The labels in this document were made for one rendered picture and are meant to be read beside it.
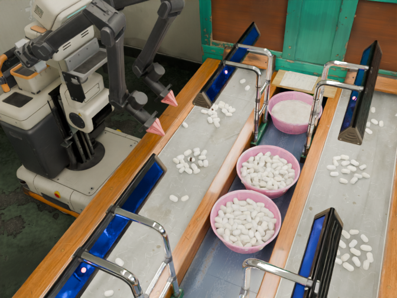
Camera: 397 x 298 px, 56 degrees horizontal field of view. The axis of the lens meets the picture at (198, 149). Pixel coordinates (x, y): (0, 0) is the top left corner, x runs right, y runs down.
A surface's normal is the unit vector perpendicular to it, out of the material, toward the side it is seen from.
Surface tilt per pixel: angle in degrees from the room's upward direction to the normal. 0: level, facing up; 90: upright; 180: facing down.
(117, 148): 0
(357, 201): 0
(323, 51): 90
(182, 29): 90
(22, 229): 0
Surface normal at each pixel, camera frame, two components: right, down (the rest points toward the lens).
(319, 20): -0.42, 0.65
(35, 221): -0.06, -0.72
